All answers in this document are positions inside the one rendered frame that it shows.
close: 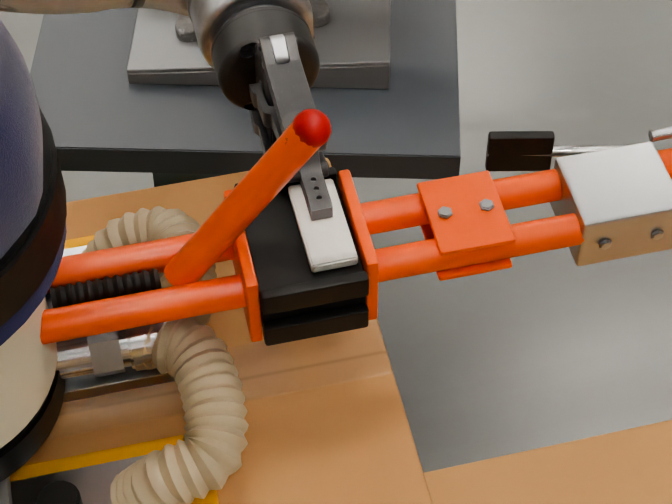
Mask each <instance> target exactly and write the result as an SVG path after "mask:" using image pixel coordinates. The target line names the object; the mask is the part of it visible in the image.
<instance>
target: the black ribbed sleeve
mask: <svg viewBox="0 0 672 504"><path fill-rule="evenodd" d="M156 289H161V282H160V277H159V271H158V270H157V269H155V268H152V269H151V270H150V271H149V272H148V271H146V270H142V272H140V273H138V272H133V273H132V274H130V275H129V274H127V273H124V274H123V275H122V276H118V275H115V276H113V278H109V277H107V276H106V277H105V278H104V279H103V280H101V279H98V278H96V279H95V280H94V281H93V282H92V281H90V280H86V282H85V283H81V282H77V283H76V284H75V285H72V284H70V283H69V284H67V285H66V286H65V287H64V286H61V285H59V286H57V287H56V288H52V287H50V295H51V301H52V306H53V308H57V307H63V306H68V305H74V304H79V303H85V302H90V301H95V300H101V299H106V298H112V297H117V296H123V295H128V294H134V293H139V292H145V291H150V290H156Z"/></svg>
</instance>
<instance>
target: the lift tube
mask: <svg viewBox="0 0 672 504"><path fill-rule="evenodd" d="M42 193H43V134H42V122H41V116H40V109H39V106H38V102H37V98H36V95H35V91H34V87H33V83H32V80H31V76H30V72H29V70H28V67H27V65H26V62H25V59H24V57H23V55H22V53H21V51H20V50H19V48H18V46H17V44H16V42H15V41H14V39H13V38H12V36H11V34H10V33H9V31H8V30H7V28H6V27H5V25H4V24H3V23H2V21H1V20H0V259H1V258H2V257H3V256H4V255H5V253H6V252H7V251H8V250H9V249H10V248H11V246H12V245H13V244H14V243H15V242H16V241H17V239H18V238H19V237H20V236H21V234H22V233H23V232H24V230H25V229H26V228H27V226H28V225H29V224H30V222H31V221H32V220H33V218H34V217H35V216H36V214H37V210H38V207H39V204H40V200H41V197H42ZM66 233H67V229H66V223H65V228H64V234H63V239H62V242H61V244H60V247H59V250H58V252H57V255H56V257H55V260H54V262H53V264H52V266H51V268H50V269H49V271H48V273H47V274H46V276H45V278H44V279H43V281H42V283H41V285H40V286H39V287H38V289H37V290H36V291H35V292H34V293H33V295H32V296H31V297H30V298H29V299H28V301H27V302H26V303H25V304H24V306H23V307H22V308H21V309H20V310H19V311H18V312H17V313H16V314H15V315H13V316H12V317H11V318H10V319H9V320H8V321H7V322H6V323H5V324H4V325H2V326H1V327H0V346H1V345H2V344H4V343H5V342H6V341H7V340H8V339H9V338H10V337H11V336H12V335H13V334H14V333H15V332H16V331H17V330H18V329H19V328H20V327H21V326H22V325H24V324H25V322H26V321H27V320H28V319H29V317H30V316H31V315H32V314H33V312H34V311H35V310H36V308H37V307H38V306H39V305H40V303H41V302H42V301H43V299H44V297H45V295H46V294H47V292H48V290H49V288H50V286H51V285H52V283H53V281H54V279H55V277H56V274H57V271H58V269H59V266H60V263H61V260H62V257H63V254H64V247H65V240H66Z"/></svg>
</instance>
